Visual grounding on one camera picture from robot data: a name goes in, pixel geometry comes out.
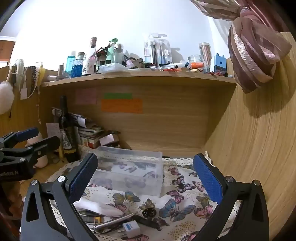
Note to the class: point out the pink striped curtain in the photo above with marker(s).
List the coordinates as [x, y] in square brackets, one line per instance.
[252, 53]

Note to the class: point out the pink sticky note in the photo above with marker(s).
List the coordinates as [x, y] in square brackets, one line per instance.
[86, 96]

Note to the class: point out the clear tall labelled bottle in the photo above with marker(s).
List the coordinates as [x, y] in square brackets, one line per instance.
[90, 60]

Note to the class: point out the glass jar with silver lid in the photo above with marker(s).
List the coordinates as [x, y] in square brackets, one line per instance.
[119, 54]

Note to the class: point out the small white pink box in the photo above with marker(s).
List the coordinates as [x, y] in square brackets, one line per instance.
[108, 139]

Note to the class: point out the yellow hanging ornament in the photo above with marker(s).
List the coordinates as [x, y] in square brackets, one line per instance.
[40, 73]

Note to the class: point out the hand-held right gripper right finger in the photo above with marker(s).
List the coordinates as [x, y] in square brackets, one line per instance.
[208, 178]

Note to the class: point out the orange marker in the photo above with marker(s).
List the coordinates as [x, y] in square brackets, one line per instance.
[197, 65]

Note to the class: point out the mint green pump bottle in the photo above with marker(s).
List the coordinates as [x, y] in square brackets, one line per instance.
[111, 52]

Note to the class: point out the pink cup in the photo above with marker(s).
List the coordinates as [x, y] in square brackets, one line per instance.
[42, 160]

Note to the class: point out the black round cap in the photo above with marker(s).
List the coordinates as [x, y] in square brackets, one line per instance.
[148, 212]

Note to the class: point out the clear cylinder jar of sticks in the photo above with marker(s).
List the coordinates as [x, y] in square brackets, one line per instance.
[205, 56]

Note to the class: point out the blue plastic box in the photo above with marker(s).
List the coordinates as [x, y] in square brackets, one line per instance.
[220, 63]

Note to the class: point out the stack of magazines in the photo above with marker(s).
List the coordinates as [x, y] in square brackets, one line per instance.
[90, 132]

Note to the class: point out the white scrunchie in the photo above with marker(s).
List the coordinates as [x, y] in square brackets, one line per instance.
[19, 67]

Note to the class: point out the white electric shaver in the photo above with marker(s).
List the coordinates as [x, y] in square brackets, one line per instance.
[97, 207]

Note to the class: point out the dark wine bottle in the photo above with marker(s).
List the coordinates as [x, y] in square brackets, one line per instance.
[67, 129]

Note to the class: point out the wooden desk hutch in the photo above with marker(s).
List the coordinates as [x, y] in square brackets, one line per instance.
[173, 115]

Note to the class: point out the green sticky note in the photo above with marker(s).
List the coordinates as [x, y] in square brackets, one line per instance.
[118, 96]

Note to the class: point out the white handwritten paper note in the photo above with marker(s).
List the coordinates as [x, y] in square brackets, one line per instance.
[52, 130]

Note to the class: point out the packaged brush set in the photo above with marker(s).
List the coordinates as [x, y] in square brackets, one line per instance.
[159, 51]

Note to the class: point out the silver metal tube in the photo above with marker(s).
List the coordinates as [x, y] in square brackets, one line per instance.
[113, 223]

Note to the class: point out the rose gold tube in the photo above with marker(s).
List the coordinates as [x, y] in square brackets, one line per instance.
[61, 70]

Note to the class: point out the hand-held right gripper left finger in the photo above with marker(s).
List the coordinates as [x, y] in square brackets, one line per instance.
[83, 176]

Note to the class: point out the clear lidded container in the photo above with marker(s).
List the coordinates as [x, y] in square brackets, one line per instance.
[112, 68]

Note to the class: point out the teal plastic bottle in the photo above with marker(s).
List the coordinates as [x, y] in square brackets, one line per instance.
[70, 62]

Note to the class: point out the white fluffy pompom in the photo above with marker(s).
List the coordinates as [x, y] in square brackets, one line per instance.
[4, 97]

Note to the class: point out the short glass jar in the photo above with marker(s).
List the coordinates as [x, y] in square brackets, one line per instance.
[194, 59]

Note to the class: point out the glass bottle with blue liquid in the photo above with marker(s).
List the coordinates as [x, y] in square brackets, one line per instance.
[77, 68]

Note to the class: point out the black hair clip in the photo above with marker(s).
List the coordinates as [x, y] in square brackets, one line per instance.
[150, 222]

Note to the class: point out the orange sticky note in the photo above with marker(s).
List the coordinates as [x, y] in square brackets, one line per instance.
[121, 106]

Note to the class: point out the clear plastic box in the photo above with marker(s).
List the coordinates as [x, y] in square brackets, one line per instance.
[129, 176]

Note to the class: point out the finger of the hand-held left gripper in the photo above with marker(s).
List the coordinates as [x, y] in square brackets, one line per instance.
[46, 143]
[27, 133]

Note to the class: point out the black tube with gold band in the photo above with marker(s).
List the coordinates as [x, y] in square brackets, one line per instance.
[98, 219]

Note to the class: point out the butterfly printed tablecloth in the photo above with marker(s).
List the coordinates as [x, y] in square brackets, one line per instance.
[182, 208]

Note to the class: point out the patterned headband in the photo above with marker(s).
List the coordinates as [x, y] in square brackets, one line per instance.
[32, 78]

